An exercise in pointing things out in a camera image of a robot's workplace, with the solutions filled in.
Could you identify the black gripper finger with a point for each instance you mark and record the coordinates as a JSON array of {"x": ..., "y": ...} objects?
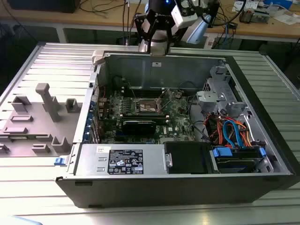
[
  {"x": 138, "y": 27},
  {"x": 170, "y": 35}
]

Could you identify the silver CPU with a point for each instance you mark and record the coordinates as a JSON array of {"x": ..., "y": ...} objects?
[{"x": 159, "y": 48}]

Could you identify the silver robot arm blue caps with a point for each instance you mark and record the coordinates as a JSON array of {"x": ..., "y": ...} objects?
[{"x": 199, "y": 30}]

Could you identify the CPU socket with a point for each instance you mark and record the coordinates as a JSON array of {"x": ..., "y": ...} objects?
[{"x": 146, "y": 106}]

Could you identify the grey case latch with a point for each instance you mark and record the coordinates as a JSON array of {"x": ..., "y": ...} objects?
[{"x": 97, "y": 57}]

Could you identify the silver coin cell battery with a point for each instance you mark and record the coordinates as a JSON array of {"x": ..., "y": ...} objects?
[{"x": 179, "y": 94}]

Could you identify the small black adapter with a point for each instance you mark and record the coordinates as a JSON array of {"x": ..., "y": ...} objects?
[{"x": 233, "y": 25}]

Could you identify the silver metal drive cage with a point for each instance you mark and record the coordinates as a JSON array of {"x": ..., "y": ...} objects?
[{"x": 206, "y": 97}]

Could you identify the white printed leaflet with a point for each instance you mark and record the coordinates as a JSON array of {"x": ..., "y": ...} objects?
[{"x": 239, "y": 5}]

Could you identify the green motherboard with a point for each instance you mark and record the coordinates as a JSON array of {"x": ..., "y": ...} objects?
[{"x": 178, "y": 112}]

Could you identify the brown metal heat sink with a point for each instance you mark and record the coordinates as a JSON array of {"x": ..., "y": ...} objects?
[{"x": 246, "y": 16}]

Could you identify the wooden workbench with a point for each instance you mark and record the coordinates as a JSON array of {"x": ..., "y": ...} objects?
[{"x": 257, "y": 30}]

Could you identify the grey electronic device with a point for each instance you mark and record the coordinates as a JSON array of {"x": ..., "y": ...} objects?
[{"x": 261, "y": 15}]

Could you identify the black graphics card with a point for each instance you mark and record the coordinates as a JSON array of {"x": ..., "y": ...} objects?
[{"x": 138, "y": 128}]

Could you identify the large black box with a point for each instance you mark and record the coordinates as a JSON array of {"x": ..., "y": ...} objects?
[{"x": 42, "y": 5}]

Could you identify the white paper sheet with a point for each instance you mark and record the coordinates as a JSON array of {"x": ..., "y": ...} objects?
[{"x": 287, "y": 19}]

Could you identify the black drive box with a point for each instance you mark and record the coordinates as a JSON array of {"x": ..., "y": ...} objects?
[{"x": 187, "y": 157}]

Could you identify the grey parts rack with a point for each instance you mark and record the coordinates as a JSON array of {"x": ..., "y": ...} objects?
[{"x": 39, "y": 117}]

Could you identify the silver power supply unit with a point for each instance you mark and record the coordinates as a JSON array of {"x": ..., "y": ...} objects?
[{"x": 91, "y": 159}]

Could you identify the hard disk in blue carrier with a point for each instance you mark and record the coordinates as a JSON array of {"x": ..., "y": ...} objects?
[{"x": 234, "y": 161}]

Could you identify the blue case latch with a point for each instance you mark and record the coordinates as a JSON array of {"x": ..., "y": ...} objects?
[{"x": 58, "y": 161}]

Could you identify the black grey PC case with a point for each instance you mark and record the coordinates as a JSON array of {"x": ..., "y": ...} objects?
[{"x": 164, "y": 194}]

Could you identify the green RAM stick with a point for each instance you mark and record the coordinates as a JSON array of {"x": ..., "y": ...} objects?
[{"x": 20, "y": 138}]

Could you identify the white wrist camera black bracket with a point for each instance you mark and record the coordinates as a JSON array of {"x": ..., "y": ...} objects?
[{"x": 185, "y": 20}]

